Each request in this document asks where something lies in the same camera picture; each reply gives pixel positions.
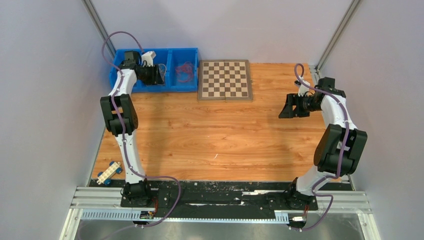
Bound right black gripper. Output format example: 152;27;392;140
278;93;322;119

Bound red orange wire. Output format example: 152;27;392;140
174;61;193;80

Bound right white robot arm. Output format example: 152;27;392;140
278;76;368;209

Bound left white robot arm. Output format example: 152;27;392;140
100;50;163;207

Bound blue three-compartment bin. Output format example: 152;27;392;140
108;48;200;94

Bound wooden chessboard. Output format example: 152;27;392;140
197;59;254;102

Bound white toy car blue wheels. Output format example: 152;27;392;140
96;161;123;187

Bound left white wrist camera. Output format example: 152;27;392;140
141;51;156;67

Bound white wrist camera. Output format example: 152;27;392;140
141;51;156;67
295;80;310;97

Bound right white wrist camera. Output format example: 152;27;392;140
295;80;310;97

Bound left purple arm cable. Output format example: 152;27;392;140
76;31;184;240

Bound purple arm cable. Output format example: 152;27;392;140
286;63;351;232
76;31;184;240

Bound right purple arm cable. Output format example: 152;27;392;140
286;63;351;232

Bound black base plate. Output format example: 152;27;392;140
88;178;353;220

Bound aluminium frame rail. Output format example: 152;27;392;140
60;182;380;240

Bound white slotted cable duct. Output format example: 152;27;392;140
80;210;290;224

